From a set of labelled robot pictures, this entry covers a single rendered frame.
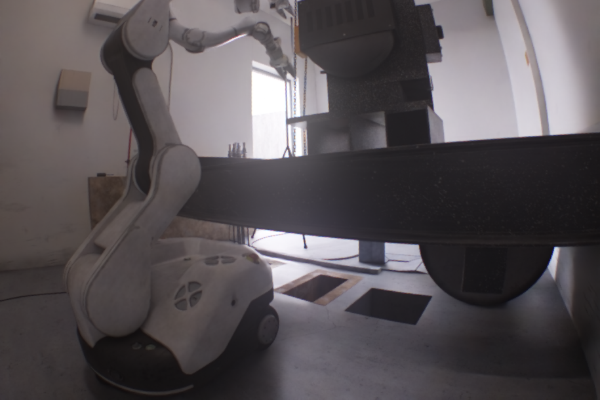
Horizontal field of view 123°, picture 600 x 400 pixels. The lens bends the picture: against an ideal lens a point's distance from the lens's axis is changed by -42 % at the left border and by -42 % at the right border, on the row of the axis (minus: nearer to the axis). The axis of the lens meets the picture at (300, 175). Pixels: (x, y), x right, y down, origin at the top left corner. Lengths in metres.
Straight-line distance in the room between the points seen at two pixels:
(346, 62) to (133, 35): 0.85
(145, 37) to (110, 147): 1.71
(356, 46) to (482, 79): 2.57
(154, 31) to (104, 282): 0.68
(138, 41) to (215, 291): 0.69
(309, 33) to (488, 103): 2.62
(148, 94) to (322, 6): 0.92
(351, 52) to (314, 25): 0.24
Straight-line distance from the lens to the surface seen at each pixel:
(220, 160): 1.66
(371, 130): 1.44
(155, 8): 0.91
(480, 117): 3.54
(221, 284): 0.74
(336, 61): 1.26
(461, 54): 3.77
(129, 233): 0.73
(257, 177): 1.10
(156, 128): 0.84
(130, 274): 0.74
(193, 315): 0.72
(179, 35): 1.26
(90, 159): 2.42
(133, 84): 0.85
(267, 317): 0.96
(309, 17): 1.42
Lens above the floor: 0.59
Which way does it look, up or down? 1 degrees up
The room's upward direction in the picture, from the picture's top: 2 degrees counter-clockwise
